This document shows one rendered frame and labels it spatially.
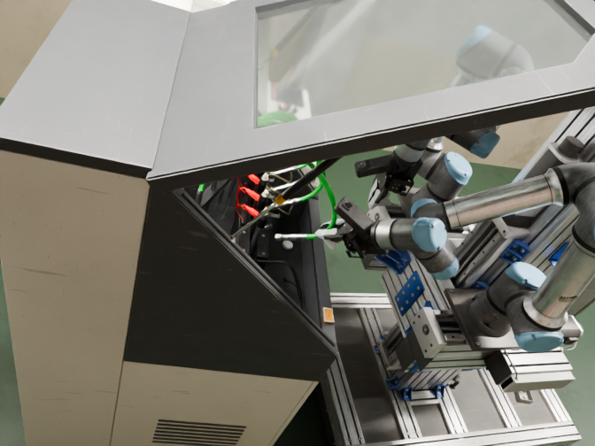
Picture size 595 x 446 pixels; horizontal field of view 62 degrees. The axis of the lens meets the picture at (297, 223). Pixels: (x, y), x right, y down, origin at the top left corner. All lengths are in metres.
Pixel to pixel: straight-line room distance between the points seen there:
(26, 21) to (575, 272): 3.03
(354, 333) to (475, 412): 0.67
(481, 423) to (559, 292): 1.33
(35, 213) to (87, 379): 0.67
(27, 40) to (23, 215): 2.44
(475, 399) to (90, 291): 1.96
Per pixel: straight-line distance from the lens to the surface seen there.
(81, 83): 1.13
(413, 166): 1.41
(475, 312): 1.67
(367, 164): 1.39
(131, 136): 1.01
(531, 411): 2.87
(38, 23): 3.40
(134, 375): 1.57
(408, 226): 1.15
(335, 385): 2.31
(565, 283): 1.38
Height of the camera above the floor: 2.11
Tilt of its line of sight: 42 degrees down
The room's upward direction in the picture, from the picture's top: 25 degrees clockwise
